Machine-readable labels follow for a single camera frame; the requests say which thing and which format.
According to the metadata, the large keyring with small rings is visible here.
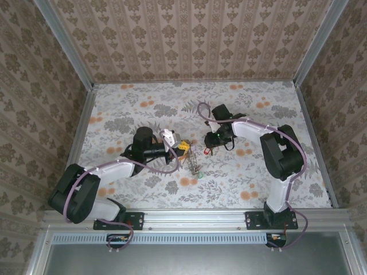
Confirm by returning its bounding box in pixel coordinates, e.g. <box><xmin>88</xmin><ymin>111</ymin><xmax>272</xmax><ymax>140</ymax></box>
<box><xmin>183</xmin><ymin>138</ymin><xmax>202</xmax><ymax>175</ymax></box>

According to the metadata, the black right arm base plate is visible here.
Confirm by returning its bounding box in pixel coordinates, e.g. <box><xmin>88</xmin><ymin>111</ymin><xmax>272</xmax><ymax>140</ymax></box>
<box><xmin>245</xmin><ymin>211</ymin><xmax>299</xmax><ymax>231</ymax></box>

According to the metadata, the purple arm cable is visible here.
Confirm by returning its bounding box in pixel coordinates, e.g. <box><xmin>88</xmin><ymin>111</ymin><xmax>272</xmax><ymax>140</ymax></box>
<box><xmin>65</xmin><ymin>129</ymin><xmax>181</xmax><ymax>254</ymax></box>
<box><xmin>196</xmin><ymin>101</ymin><xmax>309</xmax><ymax>252</ymax></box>

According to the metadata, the grey metal panel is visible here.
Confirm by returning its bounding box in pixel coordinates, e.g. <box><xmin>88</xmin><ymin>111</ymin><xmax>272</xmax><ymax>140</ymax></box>
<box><xmin>42</xmin><ymin>243</ymin><xmax>353</xmax><ymax>275</ymax></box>

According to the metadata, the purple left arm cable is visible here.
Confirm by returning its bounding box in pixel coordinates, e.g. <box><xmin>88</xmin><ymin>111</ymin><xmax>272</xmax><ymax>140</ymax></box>
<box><xmin>65</xmin><ymin>129</ymin><xmax>181</xmax><ymax>254</ymax></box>

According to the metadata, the aluminium mounting rail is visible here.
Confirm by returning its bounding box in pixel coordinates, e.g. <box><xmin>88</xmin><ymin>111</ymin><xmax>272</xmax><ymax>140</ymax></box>
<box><xmin>42</xmin><ymin>209</ymin><xmax>351</xmax><ymax>231</ymax></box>

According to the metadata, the aluminium side rail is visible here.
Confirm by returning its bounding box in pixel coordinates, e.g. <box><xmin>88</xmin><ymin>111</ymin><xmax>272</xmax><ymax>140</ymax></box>
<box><xmin>294</xmin><ymin>81</ymin><xmax>339</xmax><ymax>209</ymax></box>
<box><xmin>67</xmin><ymin>84</ymin><xmax>99</xmax><ymax>170</ymax></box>

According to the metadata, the aluminium frame bar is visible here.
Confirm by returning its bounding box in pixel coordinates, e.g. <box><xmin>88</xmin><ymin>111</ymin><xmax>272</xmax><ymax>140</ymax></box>
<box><xmin>26</xmin><ymin>227</ymin><xmax>55</xmax><ymax>275</ymax></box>
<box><xmin>339</xmin><ymin>229</ymin><xmax>367</xmax><ymax>275</ymax></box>

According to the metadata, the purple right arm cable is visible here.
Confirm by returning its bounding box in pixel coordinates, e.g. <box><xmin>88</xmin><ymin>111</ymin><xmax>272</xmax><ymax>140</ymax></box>
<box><xmin>196</xmin><ymin>101</ymin><xmax>309</xmax><ymax>252</ymax></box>

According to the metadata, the slotted grey cable duct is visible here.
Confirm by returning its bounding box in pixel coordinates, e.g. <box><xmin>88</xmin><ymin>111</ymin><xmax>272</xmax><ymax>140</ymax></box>
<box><xmin>53</xmin><ymin>231</ymin><xmax>271</xmax><ymax>245</ymax></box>

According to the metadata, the thin black right gripper cable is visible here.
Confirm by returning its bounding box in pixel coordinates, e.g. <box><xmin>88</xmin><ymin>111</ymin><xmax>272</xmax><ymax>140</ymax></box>
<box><xmin>225</xmin><ymin>136</ymin><xmax>238</xmax><ymax>152</ymax></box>

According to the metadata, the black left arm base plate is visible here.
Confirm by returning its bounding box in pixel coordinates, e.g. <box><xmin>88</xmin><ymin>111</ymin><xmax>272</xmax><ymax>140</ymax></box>
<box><xmin>93</xmin><ymin>211</ymin><xmax>144</xmax><ymax>231</ymax></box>

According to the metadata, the aluminium corner post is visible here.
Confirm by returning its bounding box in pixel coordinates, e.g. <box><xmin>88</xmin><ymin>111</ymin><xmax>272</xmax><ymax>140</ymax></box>
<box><xmin>292</xmin><ymin>0</ymin><xmax>350</xmax><ymax>87</ymax></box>
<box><xmin>33</xmin><ymin>0</ymin><xmax>96</xmax><ymax>90</ymax></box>

